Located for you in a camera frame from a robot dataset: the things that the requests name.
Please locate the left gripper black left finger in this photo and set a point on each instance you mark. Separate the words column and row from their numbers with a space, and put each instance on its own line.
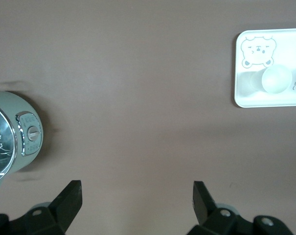
column 64, row 205

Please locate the brown table mat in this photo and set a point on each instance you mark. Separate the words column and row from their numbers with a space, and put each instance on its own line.
column 138, row 98

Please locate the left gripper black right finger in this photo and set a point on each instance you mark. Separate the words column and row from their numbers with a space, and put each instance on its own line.
column 204, row 208

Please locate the white bear print tray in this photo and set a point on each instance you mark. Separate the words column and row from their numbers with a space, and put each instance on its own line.
column 284, row 44

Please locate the glass pot lid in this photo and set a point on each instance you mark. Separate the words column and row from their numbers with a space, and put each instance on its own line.
column 1, row 137

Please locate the white plastic cup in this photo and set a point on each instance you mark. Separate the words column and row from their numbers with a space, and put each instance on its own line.
column 276, row 79

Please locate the grey-green electric cooking pot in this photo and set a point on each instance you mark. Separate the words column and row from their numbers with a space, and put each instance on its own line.
column 23, row 107

